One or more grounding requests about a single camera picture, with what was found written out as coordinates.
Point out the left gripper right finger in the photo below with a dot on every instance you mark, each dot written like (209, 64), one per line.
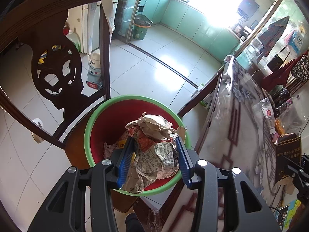
(244, 208)

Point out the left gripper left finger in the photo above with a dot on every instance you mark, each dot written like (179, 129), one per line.
(64, 207)

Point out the silver paper ball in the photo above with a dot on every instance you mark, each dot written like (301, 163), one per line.
(155, 152)

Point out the red green-rimmed trash basin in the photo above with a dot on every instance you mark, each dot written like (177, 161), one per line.
(106, 131)

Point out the turquoise kitchen cabinets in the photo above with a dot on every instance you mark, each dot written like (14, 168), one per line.
(192, 24)

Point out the green kitchen trash bin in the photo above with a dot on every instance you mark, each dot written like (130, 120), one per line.
(141, 25)

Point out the orange snacks in bag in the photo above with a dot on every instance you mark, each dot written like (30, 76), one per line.
(279, 127)

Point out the clear zip bag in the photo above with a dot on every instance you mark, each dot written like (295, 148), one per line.
(292, 115)

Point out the green detergent jug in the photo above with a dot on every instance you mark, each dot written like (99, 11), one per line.
(74, 38)

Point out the white two-door refrigerator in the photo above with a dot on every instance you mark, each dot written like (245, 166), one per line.
(90, 27)

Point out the dark wooden carved chair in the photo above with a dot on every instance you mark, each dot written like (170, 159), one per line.
(56, 66)

